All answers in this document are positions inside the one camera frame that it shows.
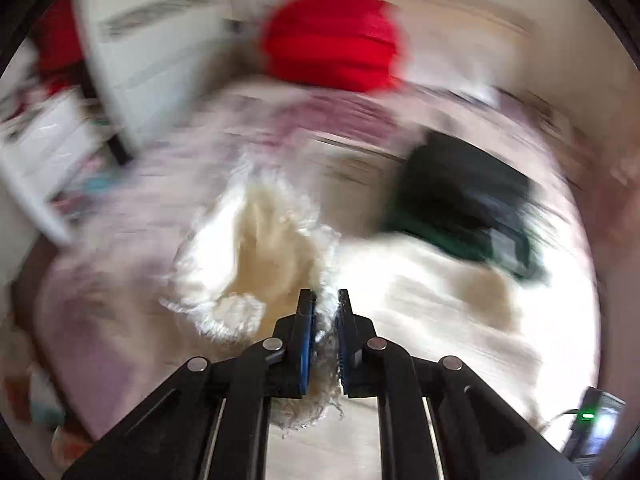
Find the white bed headboard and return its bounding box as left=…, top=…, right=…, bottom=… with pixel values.
left=386, top=0, right=535, bottom=101

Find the white tweed jacket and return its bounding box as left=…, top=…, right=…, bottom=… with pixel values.
left=162, top=172, right=600, bottom=425

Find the folded black jacket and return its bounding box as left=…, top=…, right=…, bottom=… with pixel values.
left=380, top=129, right=547, bottom=266

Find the folded green striped garment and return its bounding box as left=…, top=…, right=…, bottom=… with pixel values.
left=381, top=216, right=544, bottom=282

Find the floral purple bed blanket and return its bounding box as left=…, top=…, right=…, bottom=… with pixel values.
left=35, top=78, right=568, bottom=437

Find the white sliding wardrobe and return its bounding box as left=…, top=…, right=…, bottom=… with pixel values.
left=74, top=0, right=232, bottom=154

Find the white drawer unit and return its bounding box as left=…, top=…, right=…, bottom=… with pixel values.
left=1, top=88, right=103, bottom=246

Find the red quilt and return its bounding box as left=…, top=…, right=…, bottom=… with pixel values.
left=260, top=0, right=401, bottom=92

